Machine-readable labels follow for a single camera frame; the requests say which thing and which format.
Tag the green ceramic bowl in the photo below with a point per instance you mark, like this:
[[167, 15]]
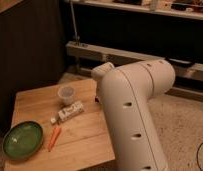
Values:
[[23, 140]]

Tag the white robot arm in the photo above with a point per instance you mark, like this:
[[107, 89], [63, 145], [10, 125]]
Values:
[[124, 92]]

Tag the translucent plastic cup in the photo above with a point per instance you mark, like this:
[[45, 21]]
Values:
[[66, 94]]

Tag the wooden table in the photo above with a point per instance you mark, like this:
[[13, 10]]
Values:
[[83, 141]]

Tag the orange carrot toy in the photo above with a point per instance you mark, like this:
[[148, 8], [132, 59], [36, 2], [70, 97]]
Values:
[[54, 136]]

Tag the vertical metal pole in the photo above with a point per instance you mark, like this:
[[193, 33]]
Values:
[[76, 37]]

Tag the upper cluttered shelf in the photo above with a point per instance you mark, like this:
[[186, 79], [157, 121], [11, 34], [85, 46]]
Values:
[[151, 8]]

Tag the metal shelf rail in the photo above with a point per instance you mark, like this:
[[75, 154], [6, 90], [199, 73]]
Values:
[[189, 78]]

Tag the black handle on rail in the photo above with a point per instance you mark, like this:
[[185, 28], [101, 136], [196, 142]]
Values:
[[185, 64]]

